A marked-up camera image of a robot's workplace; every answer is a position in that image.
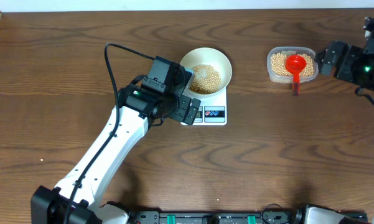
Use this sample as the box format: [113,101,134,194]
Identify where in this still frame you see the white digital kitchen scale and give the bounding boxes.
[183,87,228,126]

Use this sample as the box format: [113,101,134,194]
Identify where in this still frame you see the clear plastic container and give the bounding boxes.
[267,47,319,84]

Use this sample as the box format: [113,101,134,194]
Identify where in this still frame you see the beige bowl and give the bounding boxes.
[180,47,232,92]

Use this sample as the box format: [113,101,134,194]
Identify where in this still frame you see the soybeans in bowl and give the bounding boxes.
[189,65,222,95]

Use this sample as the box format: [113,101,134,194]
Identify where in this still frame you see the yellow soybeans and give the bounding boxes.
[271,53,314,77]

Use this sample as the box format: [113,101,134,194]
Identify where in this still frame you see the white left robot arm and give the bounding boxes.
[30,57,200,223]

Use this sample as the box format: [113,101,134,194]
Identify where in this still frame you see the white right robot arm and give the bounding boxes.
[315,17,374,91]

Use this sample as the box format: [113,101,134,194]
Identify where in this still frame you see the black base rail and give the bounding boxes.
[93,202,370,224]

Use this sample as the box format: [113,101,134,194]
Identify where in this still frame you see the red measuring scoop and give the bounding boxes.
[285,55,307,96]

